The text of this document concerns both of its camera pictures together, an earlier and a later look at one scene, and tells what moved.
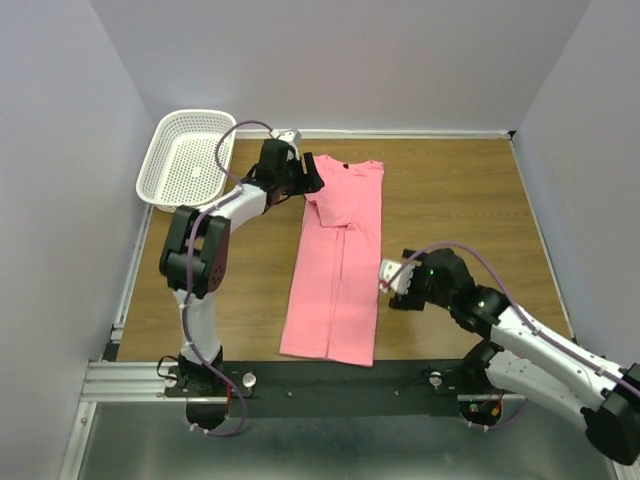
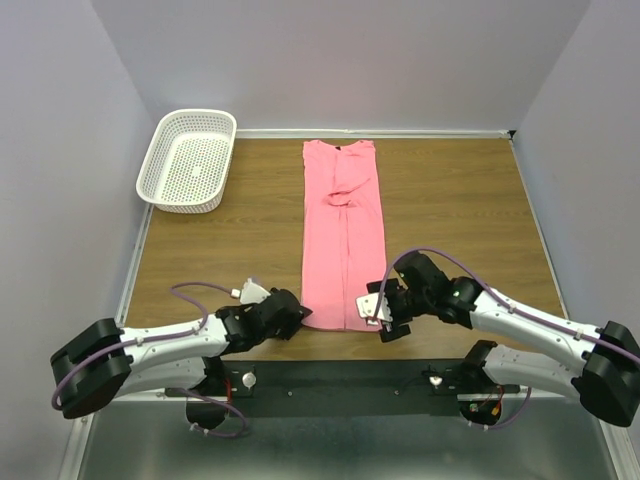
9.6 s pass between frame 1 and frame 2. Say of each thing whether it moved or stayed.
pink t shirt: moved
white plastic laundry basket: stayed
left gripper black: moved
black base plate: stayed
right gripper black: moved
